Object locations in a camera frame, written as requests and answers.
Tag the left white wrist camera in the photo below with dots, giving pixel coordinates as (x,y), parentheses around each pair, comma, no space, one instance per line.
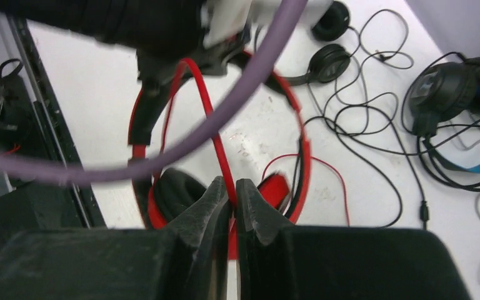
(223,19)

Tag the black blue headphones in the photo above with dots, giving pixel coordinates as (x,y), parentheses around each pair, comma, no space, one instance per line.
(440,93)

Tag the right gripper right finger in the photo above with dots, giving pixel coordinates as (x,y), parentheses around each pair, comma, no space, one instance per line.
(265,249)

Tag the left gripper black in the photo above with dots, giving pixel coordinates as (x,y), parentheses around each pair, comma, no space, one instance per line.
(212,61)

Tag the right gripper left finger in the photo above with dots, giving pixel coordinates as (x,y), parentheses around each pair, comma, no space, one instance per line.
(199,263)

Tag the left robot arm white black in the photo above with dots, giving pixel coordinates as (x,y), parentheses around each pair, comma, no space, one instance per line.
(162,32)

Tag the small black headphones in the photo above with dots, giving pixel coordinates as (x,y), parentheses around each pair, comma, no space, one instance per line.
(331,61)

